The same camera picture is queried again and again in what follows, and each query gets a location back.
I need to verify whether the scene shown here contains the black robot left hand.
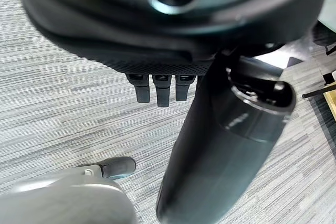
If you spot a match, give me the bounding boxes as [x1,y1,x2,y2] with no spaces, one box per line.
[13,0,333,224]

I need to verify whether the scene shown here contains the dark robot foot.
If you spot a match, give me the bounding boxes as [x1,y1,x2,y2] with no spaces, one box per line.
[101,156,137,181]

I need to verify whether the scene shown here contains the dark floor mat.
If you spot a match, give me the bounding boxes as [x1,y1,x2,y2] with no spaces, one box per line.
[287,56,303,69]

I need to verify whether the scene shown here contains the black stand base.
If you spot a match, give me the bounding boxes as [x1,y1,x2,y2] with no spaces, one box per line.
[301,72,336,101]

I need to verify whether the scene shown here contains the light wooden board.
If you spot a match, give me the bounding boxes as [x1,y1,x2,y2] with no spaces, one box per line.
[323,86,336,128]

